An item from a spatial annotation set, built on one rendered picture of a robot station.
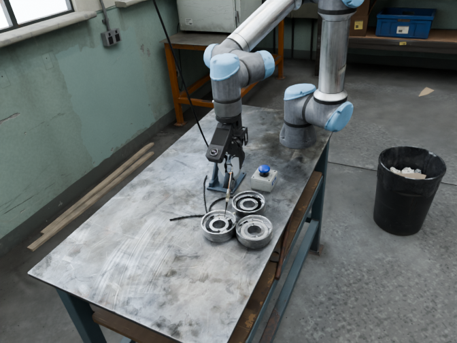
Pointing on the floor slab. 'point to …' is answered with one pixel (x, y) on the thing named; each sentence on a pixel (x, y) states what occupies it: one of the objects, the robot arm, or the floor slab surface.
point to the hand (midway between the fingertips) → (230, 177)
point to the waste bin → (406, 188)
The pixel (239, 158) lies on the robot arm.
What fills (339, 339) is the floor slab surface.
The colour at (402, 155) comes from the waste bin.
